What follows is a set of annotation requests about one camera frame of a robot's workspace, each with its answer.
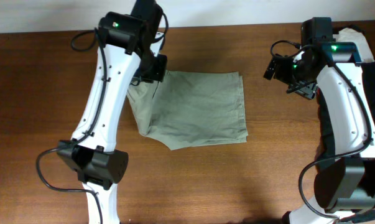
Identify beige cloth in pile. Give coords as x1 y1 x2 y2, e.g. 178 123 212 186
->
333 28 375 63

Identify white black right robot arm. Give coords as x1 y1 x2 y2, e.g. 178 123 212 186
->
264 17 375 224

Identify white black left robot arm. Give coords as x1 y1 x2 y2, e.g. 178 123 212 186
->
57 0 167 223

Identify khaki green shorts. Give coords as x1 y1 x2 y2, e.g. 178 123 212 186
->
127 71 248 151

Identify black clothing pile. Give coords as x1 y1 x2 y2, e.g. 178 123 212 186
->
316 24 375 224

